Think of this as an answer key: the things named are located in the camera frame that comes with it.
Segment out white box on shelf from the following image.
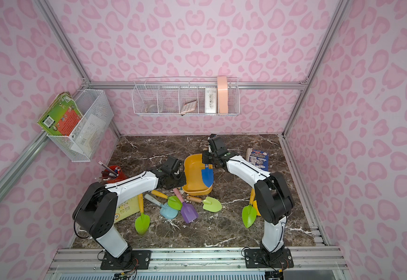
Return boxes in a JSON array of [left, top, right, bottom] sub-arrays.
[[205, 87, 217, 114]]

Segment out purple shovel pink handle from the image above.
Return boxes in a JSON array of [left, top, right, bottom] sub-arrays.
[[173, 188, 198, 224]]

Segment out blue shovel wooden handle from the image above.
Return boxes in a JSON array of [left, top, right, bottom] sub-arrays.
[[201, 164, 214, 188]]

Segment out light blue plastic shovel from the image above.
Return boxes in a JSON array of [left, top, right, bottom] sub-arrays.
[[145, 194, 178, 220]]

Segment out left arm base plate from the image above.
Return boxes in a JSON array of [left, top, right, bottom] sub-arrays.
[[100, 249, 152, 271]]

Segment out red pen holder cup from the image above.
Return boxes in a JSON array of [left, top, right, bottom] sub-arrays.
[[98, 162, 127, 183]]

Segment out yellow plastic storage box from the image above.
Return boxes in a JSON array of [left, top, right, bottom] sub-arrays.
[[183, 154, 213, 197]]

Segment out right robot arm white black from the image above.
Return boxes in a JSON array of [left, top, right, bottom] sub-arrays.
[[202, 134, 294, 256]]

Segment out pink box on shelf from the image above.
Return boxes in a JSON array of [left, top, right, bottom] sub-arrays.
[[217, 76, 229, 114]]

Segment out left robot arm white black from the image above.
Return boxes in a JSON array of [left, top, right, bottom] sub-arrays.
[[72, 156, 186, 260]]

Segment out white mesh wall basket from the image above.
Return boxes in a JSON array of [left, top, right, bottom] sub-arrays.
[[48, 89, 113, 162]]

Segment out white papers in basket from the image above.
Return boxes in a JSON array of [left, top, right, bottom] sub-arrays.
[[70, 114, 106, 158]]

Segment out small pink calculator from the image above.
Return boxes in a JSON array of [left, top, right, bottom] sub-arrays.
[[180, 99, 198, 115]]

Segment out yellow green booklet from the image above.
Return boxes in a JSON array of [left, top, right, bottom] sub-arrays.
[[114, 196, 140, 223]]

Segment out round clear object on shelf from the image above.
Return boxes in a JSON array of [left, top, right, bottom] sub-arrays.
[[145, 100, 159, 114]]

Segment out light green shovel wooden handle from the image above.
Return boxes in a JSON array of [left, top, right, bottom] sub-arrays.
[[186, 196, 222, 212]]

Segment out green red book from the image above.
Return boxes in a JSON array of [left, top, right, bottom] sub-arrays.
[[38, 92, 83, 136]]

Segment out white wire wall shelf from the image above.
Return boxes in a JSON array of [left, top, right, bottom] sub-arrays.
[[132, 77, 240, 116]]

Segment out blue white book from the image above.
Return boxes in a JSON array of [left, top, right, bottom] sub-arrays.
[[245, 148, 269, 171]]

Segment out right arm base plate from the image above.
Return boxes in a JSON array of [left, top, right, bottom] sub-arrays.
[[241, 247, 294, 271]]

